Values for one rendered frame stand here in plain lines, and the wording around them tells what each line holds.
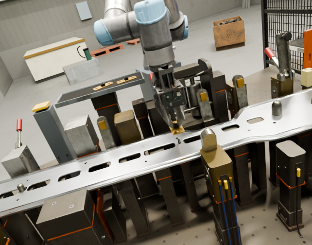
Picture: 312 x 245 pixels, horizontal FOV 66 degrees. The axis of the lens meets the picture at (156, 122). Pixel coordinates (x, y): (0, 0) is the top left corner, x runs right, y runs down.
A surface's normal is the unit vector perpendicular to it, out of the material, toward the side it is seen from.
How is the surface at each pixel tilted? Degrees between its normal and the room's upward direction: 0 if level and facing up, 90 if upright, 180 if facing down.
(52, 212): 0
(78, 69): 90
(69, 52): 90
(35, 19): 90
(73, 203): 0
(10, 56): 90
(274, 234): 0
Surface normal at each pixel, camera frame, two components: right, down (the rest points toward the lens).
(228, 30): -0.20, 0.49
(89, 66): 0.43, 0.32
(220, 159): -0.24, -0.86
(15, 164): 0.15, 0.42
